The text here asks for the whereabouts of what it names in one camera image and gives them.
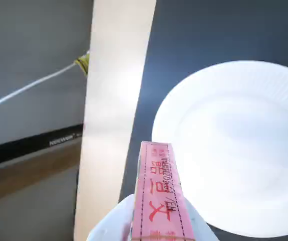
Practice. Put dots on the white paper plate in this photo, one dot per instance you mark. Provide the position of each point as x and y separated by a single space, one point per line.
234 140

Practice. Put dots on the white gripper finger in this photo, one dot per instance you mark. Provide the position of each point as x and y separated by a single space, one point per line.
114 223
196 228

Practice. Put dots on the black printed tripod pole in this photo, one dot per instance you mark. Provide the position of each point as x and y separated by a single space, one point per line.
21 148

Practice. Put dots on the wooden beam frame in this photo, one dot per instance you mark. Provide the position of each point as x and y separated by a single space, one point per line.
21 180

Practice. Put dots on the dark grey mat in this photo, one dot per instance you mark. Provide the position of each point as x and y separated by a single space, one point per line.
209 30

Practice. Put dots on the yellow tape wrap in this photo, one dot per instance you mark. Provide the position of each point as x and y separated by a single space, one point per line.
82 64

